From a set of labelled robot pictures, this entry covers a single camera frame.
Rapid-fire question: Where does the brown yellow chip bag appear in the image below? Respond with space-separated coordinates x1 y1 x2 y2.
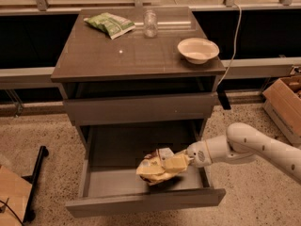
136 148 189 186

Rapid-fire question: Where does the black cable left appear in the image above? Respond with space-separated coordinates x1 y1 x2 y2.
0 198 24 226

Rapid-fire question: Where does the cardboard box right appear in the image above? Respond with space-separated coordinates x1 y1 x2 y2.
263 75 301 148

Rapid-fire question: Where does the white paper bowl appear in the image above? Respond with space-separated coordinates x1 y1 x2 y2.
178 38 219 64

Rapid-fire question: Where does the closed grey top drawer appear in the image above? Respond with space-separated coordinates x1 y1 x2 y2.
64 93 217 125

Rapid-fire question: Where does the dark grey drawer cabinet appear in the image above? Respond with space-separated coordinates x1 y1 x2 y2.
50 6 227 149

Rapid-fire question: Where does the white hanging cable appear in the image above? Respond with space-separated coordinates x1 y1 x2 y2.
216 3 243 87

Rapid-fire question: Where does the open grey middle drawer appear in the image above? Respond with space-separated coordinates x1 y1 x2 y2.
66 121 226 218

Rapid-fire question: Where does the green chip bag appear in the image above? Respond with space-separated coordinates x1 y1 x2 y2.
84 12 135 40

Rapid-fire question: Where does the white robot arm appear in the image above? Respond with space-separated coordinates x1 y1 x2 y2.
182 122 301 183

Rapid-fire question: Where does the brown cardboard sheet left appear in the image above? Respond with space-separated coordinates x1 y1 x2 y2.
0 165 31 226

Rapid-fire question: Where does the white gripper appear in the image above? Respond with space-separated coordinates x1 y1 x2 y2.
164 141 212 171

